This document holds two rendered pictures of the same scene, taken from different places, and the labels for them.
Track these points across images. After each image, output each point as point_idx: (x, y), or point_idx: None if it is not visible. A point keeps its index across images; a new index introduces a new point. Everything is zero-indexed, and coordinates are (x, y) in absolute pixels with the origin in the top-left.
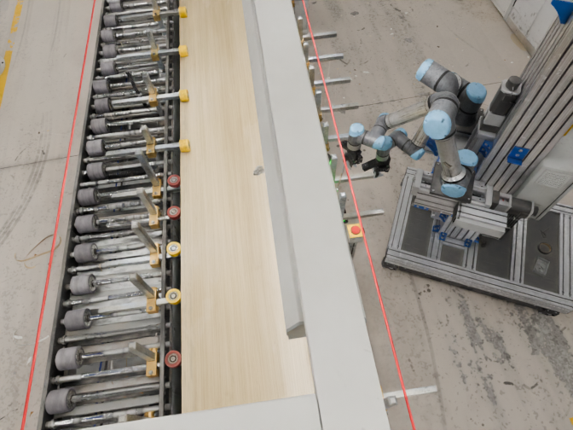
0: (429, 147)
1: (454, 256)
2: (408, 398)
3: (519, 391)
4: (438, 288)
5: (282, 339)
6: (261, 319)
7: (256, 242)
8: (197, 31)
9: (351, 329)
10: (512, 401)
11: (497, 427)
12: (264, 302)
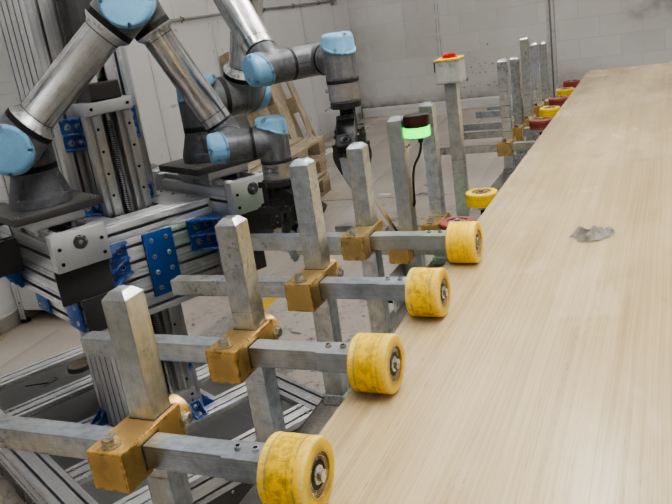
0: (121, 280)
1: (216, 384)
2: None
3: (290, 327)
4: None
5: (617, 132)
6: (648, 137)
7: (637, 173)
8: None
9: None
10: (308, 323)
11: (349, 313)
12: (638, 144)
